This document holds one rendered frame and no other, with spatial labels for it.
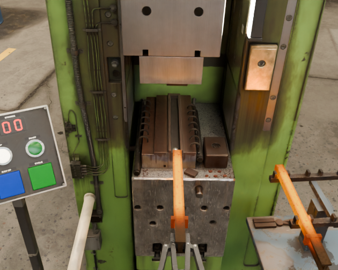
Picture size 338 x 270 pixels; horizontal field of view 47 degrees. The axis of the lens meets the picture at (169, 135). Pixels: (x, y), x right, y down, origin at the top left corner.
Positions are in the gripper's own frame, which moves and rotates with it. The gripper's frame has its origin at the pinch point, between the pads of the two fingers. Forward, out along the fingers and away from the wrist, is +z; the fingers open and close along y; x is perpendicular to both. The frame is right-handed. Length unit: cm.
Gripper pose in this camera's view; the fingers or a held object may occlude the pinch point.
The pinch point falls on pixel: (179, 234)
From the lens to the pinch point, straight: 104.8
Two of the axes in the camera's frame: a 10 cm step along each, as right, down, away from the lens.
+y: 10.0, 0.2, 0.2
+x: 0.2, -8.1, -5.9
